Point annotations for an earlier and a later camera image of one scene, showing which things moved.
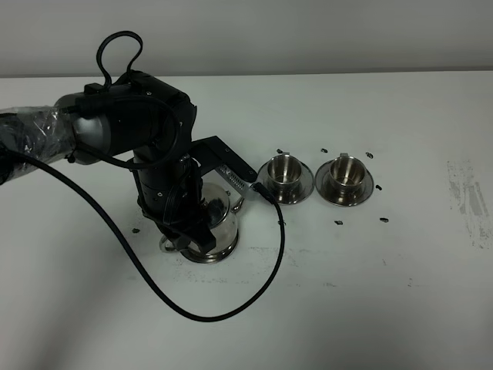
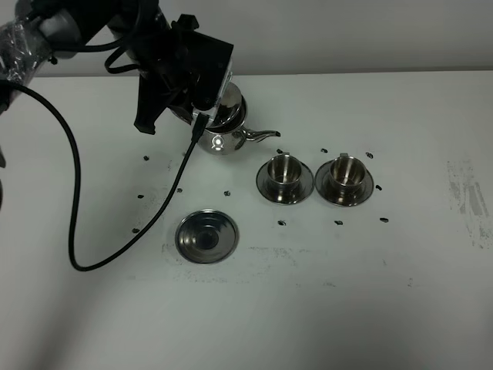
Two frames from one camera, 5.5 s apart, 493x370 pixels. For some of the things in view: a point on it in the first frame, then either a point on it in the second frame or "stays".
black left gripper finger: x=181 y=243 to x=154 y=97
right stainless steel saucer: x=323 y=182 stays
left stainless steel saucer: x=306 y=187 stays
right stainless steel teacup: x=347 y=173 stays
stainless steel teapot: x=219 y=208 to x=225 y=135
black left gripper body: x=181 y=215 to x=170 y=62
